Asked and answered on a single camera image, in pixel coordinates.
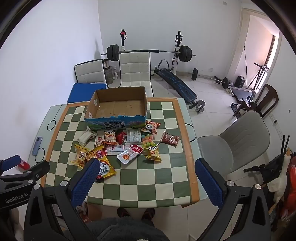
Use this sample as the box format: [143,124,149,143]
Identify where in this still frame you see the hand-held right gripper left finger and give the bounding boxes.
[23,158,101,241]

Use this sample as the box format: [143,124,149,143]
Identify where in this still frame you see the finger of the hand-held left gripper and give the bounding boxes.
[0,160,50,183]
[0,155,21,174]

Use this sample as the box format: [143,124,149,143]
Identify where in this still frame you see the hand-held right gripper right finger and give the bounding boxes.
[195,158,272,241]

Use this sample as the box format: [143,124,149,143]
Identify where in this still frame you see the yellow black snack packet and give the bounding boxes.
[97,155,116,183]

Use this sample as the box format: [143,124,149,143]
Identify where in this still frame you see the yellow chips packet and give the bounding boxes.
[70,144,90,167]

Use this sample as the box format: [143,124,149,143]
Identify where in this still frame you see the orange yellow snack packet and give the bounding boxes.
[86,145,104,164]

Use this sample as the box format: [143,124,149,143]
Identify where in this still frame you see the red white long snack packet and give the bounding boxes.
[105,144,130,156]

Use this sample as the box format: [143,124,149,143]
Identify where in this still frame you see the white wafer snack packet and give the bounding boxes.
[77,130,98,147]

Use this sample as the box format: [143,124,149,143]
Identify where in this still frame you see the small panda snack packet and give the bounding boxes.
[103,130,117,143]

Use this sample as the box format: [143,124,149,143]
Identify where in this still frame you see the white tray packet red label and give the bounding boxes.
[117,144,144,164]

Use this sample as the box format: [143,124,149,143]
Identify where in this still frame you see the plain red snack packet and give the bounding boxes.
[116,131,127,145]

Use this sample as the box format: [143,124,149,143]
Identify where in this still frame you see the dark brown snack packet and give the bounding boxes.
[160,131,180,146]

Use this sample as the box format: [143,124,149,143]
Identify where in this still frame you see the cardboard box with blue print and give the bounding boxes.
[84,86,148,130]

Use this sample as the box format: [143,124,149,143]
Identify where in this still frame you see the yellow panda snack packet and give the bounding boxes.
[144,143,162,162]

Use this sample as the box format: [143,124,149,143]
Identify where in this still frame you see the white green printed snack packet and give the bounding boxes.
[126,128,142,145]

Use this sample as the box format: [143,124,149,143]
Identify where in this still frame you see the colourful candy packet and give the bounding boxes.
[141,133,154,148]

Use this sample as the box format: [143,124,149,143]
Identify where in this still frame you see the orange panda snack packet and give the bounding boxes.
[141,120,161,134]

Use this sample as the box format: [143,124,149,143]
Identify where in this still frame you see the blue smartphone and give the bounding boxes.
[32,136,43,156]

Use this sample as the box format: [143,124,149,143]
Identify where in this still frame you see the red white packaging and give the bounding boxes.
[76,204,90,223]

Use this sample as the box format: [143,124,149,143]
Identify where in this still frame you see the person's left shoe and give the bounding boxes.
[117,207,131,218]

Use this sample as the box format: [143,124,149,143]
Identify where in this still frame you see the person's shoe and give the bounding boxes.
[142,207,155,220]
[117,207,131,218]

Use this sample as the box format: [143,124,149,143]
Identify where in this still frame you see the grey shell chair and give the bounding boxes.
[197,111,271,175]

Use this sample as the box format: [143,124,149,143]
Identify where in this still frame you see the green checkered tablecloth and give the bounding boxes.
[44,97,200,209]

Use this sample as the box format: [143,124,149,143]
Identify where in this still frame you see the person's right shoe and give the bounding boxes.
[142,207,155,220]

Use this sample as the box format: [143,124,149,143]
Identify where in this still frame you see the person's dark grey clothing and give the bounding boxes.
[87,217,171,241]

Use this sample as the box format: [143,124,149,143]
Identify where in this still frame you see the white goose plush toy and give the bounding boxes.
[267,148,293,204]

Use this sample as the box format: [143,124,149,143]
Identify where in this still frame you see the metal dumbbell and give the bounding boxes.
[195,100,206,113]

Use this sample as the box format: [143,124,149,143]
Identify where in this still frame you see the black perforated metal bar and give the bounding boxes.
[231,103,244,118]

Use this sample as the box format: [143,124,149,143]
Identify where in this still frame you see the red orange bag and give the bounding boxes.
[281,156,296,220]

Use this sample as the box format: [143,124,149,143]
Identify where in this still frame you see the black router antennas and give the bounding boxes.
[280,136,291,155]

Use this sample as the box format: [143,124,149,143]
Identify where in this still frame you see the blue folded mat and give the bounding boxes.
[67,83,108,104]

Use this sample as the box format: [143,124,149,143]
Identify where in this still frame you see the grey treadmill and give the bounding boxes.
[231,62,270,102]

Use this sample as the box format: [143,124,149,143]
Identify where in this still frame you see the blue black sit-up bench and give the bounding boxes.
[154,59,198,109]

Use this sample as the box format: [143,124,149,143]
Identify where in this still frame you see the brown wooden chair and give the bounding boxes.
[240,84,279,118]

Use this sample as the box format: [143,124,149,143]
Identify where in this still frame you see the black speaker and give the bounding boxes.
[235,76,247,88]

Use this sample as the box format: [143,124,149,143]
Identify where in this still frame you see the white padded chair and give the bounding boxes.
[74,59,109,90]
[118,51,154,97]

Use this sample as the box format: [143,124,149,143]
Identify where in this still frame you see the clear plastic water jug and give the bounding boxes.
[104,67,114,84]

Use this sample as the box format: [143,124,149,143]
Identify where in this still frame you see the short barbell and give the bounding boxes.
[192,68,234,90]

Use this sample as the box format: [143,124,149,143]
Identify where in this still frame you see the white barbell rack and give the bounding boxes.
[120,29,184,77]

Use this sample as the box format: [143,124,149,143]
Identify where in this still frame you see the long barbell with black plates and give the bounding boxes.
[101,45,196,63]

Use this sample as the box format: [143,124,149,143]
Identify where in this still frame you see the black phone cable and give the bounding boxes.
[35,147,46,164]

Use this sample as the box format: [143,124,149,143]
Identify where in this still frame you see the black handlebar frame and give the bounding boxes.
[243,153,287,186]

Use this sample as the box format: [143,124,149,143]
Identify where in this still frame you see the beige door frame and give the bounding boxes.
[231,8,282,91]

